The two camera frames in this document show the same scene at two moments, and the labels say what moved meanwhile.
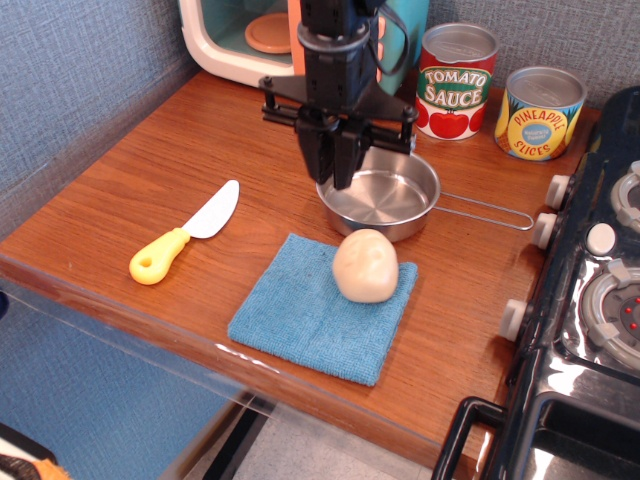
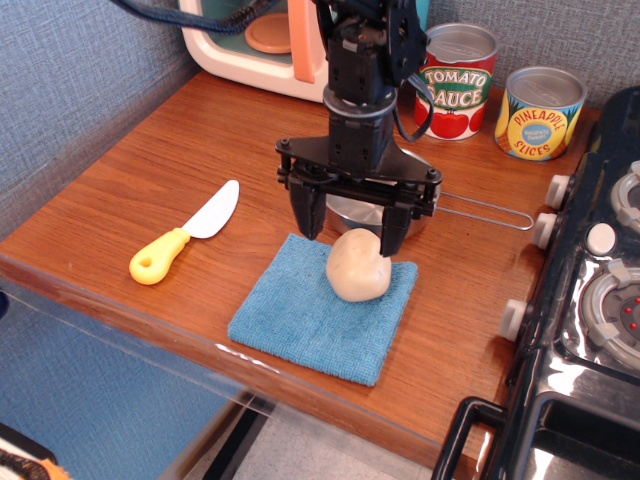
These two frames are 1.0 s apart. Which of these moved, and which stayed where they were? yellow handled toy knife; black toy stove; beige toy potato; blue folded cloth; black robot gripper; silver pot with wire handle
Moved: beige toy potato; black robot gripper
Stayed: blue folded cloth; yellow handled toy knife; black toy stove; silver pot with wire handle
